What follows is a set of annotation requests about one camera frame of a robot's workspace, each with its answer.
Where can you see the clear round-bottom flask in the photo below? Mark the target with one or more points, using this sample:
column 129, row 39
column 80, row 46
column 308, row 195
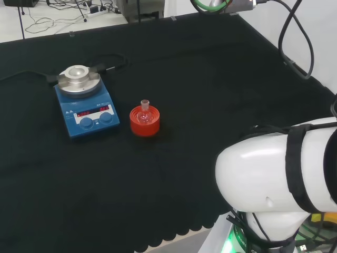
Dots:
column 144, row 106

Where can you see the black bench cloth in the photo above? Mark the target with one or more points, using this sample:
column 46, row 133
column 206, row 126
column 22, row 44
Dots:
column 184, row 79

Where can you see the blue heater with steel block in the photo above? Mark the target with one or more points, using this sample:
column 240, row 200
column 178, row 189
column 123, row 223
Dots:
column 87, row 126

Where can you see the dark grey cabinet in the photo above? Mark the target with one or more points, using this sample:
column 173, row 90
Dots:
column 142, row 10

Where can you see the white power strip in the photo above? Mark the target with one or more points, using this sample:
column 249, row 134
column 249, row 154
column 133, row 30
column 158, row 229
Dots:
column 94, row 11

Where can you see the black tripod leg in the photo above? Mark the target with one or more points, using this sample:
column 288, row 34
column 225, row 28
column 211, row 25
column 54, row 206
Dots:
column 81, row 11
column 21, row 19

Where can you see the yellow stop button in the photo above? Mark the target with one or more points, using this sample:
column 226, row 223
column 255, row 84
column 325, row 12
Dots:
column 331, row 217

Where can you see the black box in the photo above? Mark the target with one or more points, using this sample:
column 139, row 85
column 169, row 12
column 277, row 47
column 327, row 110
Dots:
column 21, row 3

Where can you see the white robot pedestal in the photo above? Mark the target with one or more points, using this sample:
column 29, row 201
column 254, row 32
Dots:
column 214, row 237

